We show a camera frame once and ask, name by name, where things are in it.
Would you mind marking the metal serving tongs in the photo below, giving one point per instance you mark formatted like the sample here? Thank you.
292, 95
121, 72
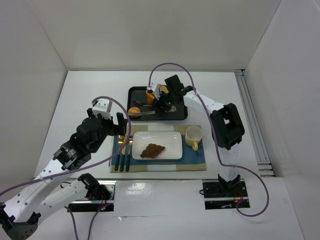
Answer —
143, 104

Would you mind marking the white rectangular plate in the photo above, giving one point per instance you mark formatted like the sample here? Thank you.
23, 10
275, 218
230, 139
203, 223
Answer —
170, 140

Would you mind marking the small round bun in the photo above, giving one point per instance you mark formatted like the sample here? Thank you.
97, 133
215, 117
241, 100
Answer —
134, 112

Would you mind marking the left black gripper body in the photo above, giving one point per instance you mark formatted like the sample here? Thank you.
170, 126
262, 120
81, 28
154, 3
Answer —
121, 122

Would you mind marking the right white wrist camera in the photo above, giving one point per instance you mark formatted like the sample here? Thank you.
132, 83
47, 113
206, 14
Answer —
154, 88

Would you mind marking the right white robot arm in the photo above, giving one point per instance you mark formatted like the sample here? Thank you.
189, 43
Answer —
227, 129

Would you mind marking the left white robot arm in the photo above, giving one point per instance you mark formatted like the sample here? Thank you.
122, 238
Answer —
21, 215

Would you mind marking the gold knife green handle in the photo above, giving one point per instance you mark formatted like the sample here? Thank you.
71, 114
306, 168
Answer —
122, 162

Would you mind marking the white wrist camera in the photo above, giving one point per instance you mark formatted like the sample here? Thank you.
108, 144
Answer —
102, 109
154, 88

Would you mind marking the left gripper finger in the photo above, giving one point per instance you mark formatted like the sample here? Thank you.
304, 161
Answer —
117, 136
121, 127

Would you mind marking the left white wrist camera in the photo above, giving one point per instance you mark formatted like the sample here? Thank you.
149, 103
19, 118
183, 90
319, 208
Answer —
102, 109

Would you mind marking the yellow ceramic mug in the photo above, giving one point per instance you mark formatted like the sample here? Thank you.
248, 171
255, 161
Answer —
193, 136

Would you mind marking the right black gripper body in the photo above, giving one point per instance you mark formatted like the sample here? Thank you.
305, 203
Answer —
161, 106

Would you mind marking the stacked bread slices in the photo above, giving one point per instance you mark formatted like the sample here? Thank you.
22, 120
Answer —
151, 96

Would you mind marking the black baking tray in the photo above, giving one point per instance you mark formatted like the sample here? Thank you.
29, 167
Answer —
138, 93

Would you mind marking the gold spoon green handle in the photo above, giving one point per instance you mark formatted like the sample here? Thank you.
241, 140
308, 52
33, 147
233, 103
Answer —
128, 161

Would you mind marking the aluminium frame rail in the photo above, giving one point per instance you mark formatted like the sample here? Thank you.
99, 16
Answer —
262, 157

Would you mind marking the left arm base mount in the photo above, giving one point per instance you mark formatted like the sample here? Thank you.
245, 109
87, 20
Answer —
103, 200

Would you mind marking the brown chocolate croissant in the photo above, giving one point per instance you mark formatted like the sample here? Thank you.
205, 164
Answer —
152, 151

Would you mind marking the blue beige placemat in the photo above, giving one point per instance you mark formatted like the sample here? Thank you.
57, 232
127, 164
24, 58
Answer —
190, 160

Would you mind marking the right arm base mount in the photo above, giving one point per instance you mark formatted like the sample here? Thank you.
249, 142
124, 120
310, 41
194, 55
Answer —
217, 199

